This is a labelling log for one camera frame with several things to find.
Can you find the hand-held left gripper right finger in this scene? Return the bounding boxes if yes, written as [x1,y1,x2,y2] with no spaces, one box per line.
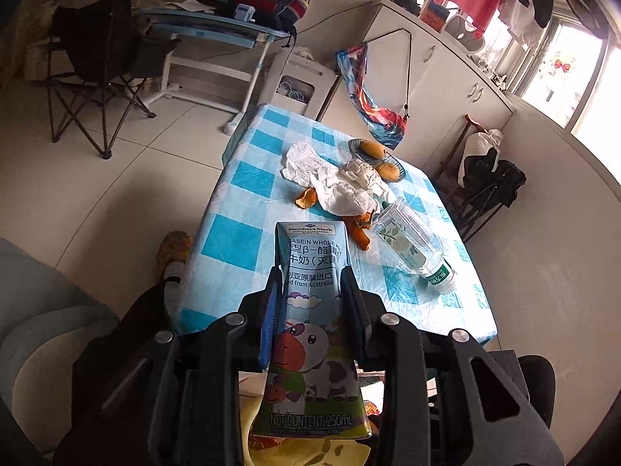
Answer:
[340,267,564,466]

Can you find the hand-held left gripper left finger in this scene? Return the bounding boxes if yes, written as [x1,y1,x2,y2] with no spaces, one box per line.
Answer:
[58,266,284,466]

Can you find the milk carton with cow print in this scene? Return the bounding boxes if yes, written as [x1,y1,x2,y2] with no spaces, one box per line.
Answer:
[248,221,373,440]

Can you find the clear plastic bottle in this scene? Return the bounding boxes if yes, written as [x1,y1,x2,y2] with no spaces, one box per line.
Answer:
[373,196,457,296]

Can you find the white paper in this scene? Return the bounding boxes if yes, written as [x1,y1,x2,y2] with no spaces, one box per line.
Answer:
[283,142,379,217]

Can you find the blue checked tablecloth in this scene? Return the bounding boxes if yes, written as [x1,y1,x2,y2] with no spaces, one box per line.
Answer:
[175,103,499,350]

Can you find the patterned slipper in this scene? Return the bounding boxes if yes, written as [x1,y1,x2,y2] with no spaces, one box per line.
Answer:
[155,230,194,282]

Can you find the person's left leg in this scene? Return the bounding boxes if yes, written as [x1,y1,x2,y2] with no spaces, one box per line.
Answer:
[53,279,185,466]

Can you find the crumpled white wrapper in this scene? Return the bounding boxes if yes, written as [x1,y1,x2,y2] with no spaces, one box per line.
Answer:
[340,159,385,191]

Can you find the glass fruit bowl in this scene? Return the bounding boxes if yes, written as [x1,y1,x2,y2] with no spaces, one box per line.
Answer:
[348,138,407,183]

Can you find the folded black chair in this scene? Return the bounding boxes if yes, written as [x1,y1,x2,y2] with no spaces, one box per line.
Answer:
[456,155,527,243]

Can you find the wooden chair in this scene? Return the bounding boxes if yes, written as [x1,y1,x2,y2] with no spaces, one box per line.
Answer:
[434,114,505,205]

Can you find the colourful printed banner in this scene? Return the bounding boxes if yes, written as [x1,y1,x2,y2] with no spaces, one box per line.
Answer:
[337,43,408,149]

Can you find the white bag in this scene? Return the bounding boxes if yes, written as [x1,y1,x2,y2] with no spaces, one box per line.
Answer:
[463,129,505,176]

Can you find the light grey sofa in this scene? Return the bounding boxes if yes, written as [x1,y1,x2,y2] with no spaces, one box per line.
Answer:
[0,238,120,447]

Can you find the white plastic stool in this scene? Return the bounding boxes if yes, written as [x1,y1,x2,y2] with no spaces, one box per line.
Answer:
[262,49,340,122]

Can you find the white cabinet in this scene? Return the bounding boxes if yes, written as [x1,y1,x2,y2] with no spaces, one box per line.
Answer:
[364,0,515,170]

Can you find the colourful box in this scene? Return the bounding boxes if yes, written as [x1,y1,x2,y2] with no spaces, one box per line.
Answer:
[420,0,459,35]

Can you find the blue-edged tilting desk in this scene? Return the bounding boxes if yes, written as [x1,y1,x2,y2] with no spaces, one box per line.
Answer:
[136,0,297,117]

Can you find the window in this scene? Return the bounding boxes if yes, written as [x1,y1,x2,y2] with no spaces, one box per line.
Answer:
[514,19,621,156]

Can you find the white papers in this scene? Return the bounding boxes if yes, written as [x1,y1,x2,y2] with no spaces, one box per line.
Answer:
[170,0,215,13]

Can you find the black folding camp chair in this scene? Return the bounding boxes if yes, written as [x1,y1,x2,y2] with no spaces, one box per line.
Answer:
[46,0,180,158]

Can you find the black cable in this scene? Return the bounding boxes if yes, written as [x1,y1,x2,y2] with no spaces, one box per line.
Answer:
[295,1,385,36]

